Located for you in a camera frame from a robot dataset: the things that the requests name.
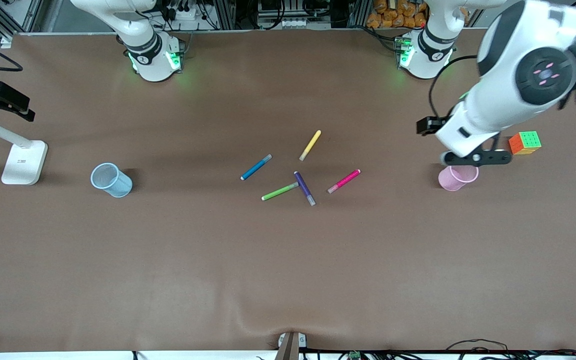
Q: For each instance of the colourful puzzle cube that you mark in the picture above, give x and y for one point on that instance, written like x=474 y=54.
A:
x=527 y=142

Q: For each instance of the pink marker pen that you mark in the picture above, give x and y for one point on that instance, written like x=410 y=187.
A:
x=345 y=180

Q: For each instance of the green marker pen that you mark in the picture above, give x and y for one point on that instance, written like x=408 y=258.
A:
x=278 y=192

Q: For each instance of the brown table cover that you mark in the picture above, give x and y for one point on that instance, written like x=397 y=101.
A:
x=288 y=275

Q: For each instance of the white power strip with plugs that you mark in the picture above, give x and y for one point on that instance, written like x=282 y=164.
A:
x=195 y=15

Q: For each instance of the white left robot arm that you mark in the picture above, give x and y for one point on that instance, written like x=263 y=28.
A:
x=425 y=62

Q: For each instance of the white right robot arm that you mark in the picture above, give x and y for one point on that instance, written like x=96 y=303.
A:
x=154 y=70

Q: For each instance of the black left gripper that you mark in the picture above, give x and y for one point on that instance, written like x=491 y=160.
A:
x=429 y=125

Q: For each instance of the blue marker pen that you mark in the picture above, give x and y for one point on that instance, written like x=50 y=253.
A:
x=255 y=168

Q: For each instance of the aluminium frame post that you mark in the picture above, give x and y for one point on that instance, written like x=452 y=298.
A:
x=225 y=15
x=359 y=12

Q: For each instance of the pink mesh cup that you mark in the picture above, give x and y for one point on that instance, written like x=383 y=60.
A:
x=450 y=181

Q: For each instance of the blue mesh cup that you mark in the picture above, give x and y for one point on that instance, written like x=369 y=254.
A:
x=120 y=186

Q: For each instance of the small white power strip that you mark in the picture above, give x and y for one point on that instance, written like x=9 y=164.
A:
x=293 y=23

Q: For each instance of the orange snack packets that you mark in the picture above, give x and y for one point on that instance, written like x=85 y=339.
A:
x=393 y=15

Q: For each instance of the grey camera pole mount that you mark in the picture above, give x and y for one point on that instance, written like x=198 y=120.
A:
x=290 y=350

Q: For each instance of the yellow marker pen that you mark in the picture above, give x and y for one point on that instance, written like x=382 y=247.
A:
x=310 y=145

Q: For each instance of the green terminal connector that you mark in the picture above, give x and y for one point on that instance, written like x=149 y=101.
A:
x=354 y=355

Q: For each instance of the white desk lamp stand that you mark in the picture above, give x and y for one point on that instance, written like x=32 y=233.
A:
x=23 y=165

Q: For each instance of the purple marker pen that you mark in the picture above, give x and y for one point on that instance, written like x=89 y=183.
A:
x=302 y=185

